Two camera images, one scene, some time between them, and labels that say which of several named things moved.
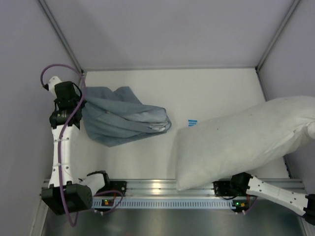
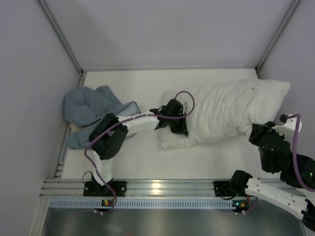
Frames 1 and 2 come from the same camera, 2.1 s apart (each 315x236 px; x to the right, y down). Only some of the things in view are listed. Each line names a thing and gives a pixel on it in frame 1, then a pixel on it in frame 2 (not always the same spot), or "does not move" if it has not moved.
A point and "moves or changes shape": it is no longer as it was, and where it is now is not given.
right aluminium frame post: [257, 68] does not move
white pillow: [217, 151] → [223, 111]
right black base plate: [231, 188] does not move
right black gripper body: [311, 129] → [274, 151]
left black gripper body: [80, 97] → [179, 125]
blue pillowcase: [113, 116] moves or changes shape
